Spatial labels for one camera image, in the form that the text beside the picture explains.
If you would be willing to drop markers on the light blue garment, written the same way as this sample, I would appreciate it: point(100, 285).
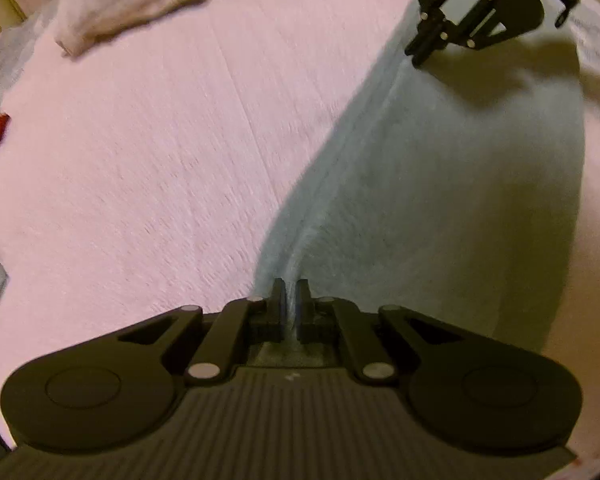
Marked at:
point(430, 200)

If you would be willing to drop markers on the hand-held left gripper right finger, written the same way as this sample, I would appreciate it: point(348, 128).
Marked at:
point(302, 310)

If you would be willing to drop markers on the pale blue-grey cloth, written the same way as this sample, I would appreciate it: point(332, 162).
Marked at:
point(2, 55)

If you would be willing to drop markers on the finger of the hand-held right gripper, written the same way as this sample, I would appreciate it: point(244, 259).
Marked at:
point(430, 25)
point(472, 25)

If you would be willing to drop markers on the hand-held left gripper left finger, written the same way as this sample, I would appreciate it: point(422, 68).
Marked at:
point(279, 307)

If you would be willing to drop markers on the printed white paper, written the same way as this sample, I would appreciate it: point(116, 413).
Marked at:
point(597, 35)

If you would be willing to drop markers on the bed sheet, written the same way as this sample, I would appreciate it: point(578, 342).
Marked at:
point(155, 160)

